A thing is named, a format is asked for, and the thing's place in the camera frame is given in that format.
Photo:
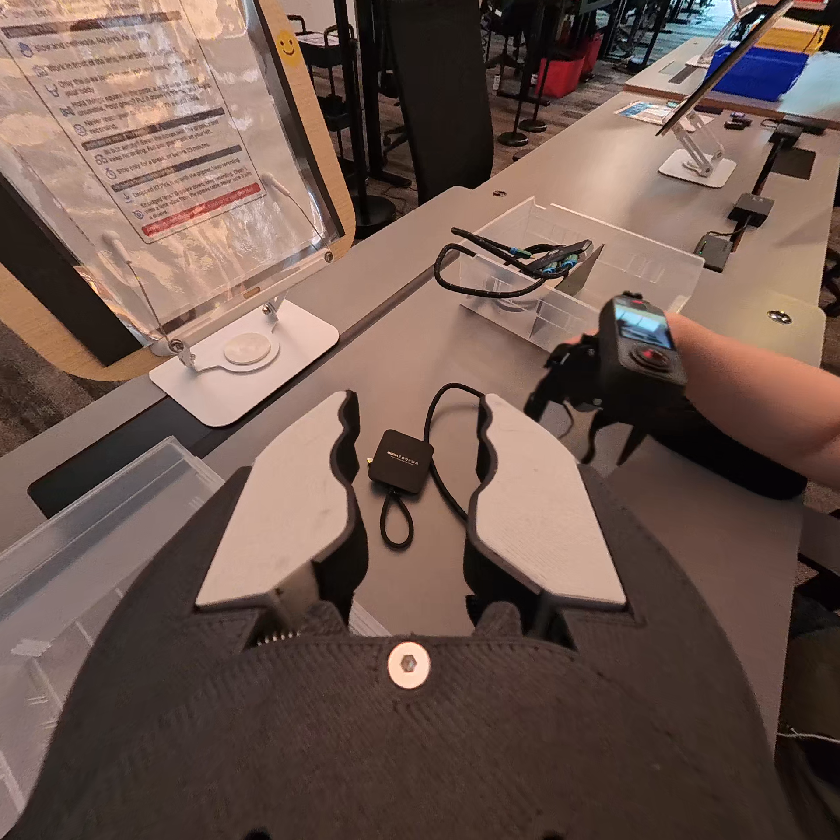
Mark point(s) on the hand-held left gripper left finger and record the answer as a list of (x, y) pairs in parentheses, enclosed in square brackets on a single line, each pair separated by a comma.
[(289, 505)]

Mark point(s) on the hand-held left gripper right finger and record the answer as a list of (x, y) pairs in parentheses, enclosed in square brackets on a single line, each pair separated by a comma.
[(544, 518)]

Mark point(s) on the clear plastic bin with dividers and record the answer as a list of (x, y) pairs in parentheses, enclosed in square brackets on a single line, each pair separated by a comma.
[(630, 262)]

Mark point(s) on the black square adapter box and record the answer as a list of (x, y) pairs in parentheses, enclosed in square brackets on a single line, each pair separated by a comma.
[(401, 459)]

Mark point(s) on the person's right forearm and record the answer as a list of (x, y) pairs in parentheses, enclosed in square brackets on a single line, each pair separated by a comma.
[(754, 400)]

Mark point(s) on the small black adapter device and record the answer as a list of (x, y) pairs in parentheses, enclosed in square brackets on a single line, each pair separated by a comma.
[(577, 275)]

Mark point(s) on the white lamp base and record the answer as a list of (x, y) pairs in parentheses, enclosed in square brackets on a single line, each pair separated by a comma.
[(289, 367)]

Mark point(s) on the black adapter with green light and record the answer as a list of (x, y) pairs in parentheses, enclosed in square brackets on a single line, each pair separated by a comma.
[(714, 253)]

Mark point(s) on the white tablet stand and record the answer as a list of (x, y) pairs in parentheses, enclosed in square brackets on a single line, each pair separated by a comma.
[(699, 172)]

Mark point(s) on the clear plastic storage bin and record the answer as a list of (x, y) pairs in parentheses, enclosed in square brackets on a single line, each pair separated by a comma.
[(79, 558)]

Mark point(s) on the blue white paper leaflet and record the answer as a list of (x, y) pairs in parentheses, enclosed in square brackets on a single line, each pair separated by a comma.
[(646, 111)]

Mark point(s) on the black stanchion base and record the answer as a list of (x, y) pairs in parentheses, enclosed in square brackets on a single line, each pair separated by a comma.
[(513, 138)]

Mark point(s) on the red plastic bin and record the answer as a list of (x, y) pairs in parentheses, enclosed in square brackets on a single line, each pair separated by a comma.
[(558, 79)]

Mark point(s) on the tilted tablet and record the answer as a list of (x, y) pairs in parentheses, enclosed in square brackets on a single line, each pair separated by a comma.
[(722, 72)]

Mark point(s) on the blue plastic bin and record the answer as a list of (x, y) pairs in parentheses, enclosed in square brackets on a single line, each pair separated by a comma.
[(761, 75)]

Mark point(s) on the tablet with instruction sheet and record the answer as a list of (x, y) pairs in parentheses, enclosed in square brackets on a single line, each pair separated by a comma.
[(164, 131)]

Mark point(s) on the black utility cart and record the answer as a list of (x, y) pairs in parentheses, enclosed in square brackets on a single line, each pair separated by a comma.
[(328, 79)]

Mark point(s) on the yellow smiley sticker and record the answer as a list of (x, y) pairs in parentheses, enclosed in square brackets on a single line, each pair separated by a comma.
[(289, 47)]

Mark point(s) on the black stanchion post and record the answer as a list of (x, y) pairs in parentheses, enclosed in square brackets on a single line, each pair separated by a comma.
[(375, 213)]

